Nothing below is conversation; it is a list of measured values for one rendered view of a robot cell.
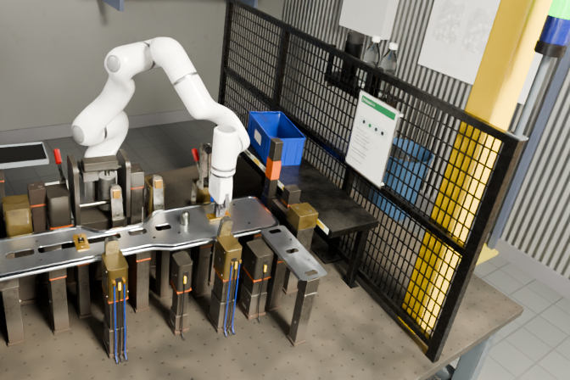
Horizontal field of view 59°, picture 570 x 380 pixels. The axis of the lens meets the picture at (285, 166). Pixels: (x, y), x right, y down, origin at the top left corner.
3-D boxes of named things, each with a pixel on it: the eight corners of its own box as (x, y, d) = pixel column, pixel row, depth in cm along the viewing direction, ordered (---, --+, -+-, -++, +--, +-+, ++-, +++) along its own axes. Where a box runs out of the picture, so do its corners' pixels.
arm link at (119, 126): (77, 164, 205) (75, 111, 193) (113, 148, 220) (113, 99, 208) (97, 176, 201) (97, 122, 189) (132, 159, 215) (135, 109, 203)
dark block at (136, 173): (130, 269, 194) (130, 173, 175) (125, 258, 199) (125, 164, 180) (142, 265, 197) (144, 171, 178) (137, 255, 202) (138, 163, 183)
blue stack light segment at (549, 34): (556, 46, 121) (567, 19, 119) (532, 38, 126) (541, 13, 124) (572, 46, 125) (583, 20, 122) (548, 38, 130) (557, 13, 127)
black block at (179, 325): (176, 343, 166) (181, 272, 153) (167, 322, 173) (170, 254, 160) (192, 338, 169) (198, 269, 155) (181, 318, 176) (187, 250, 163)
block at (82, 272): (80, 319, 168) (75, 249, 155) (75, 305, 174) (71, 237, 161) (92, 316, 170) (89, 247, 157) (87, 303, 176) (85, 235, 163)
